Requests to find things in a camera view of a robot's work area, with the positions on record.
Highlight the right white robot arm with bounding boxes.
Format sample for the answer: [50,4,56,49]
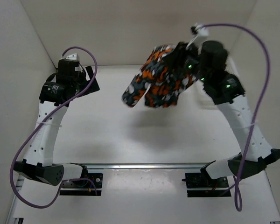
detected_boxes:
[184,41,280,187]

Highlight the aluminium front rail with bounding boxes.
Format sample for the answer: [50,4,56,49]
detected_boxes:
[82,163,206,169]

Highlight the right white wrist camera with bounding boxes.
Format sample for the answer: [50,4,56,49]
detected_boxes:
[186,23,209,50]

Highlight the orange camouflage shorts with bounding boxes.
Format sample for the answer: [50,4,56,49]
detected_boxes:
[121,42,198,108]

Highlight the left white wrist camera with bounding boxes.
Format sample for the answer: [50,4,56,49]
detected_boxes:
[61,53,80,61]

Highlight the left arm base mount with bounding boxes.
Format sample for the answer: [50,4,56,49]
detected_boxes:
[59,165,103,196]

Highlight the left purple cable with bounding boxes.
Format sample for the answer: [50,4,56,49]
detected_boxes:
[9,46,98,208]

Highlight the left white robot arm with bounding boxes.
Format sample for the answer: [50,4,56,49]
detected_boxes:
[13,59,100,187]

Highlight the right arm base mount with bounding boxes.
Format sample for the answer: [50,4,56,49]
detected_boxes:
[182,173,231,198]

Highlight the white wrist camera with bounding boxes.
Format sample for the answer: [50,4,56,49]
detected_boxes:
[186,23,209,50]
[61,53,80,61]

